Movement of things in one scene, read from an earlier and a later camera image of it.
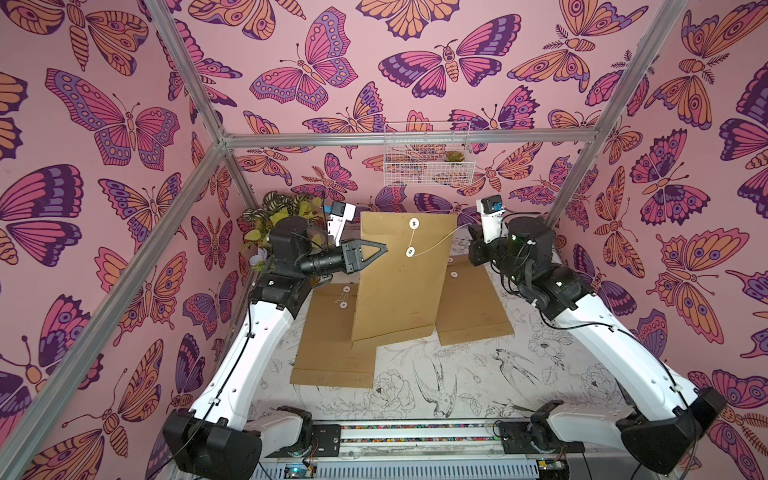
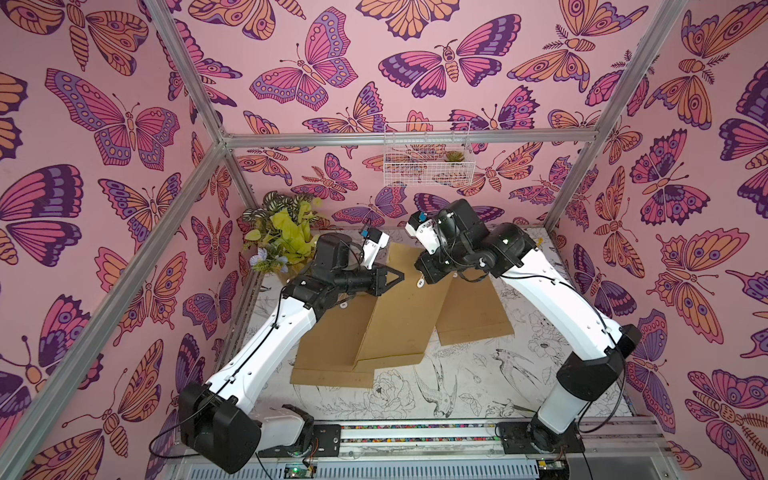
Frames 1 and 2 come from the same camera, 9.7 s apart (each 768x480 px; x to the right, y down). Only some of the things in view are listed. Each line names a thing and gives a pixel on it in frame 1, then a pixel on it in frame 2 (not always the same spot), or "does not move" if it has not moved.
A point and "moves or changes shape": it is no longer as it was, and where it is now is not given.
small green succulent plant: (454, 156) does not move
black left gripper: (348, 257) -> (377, 284)
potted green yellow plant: (257, 223) does not move
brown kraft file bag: (399, 292) moves or changes shape
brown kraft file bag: (470, 308) does not move
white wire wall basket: (431, 164) does not move
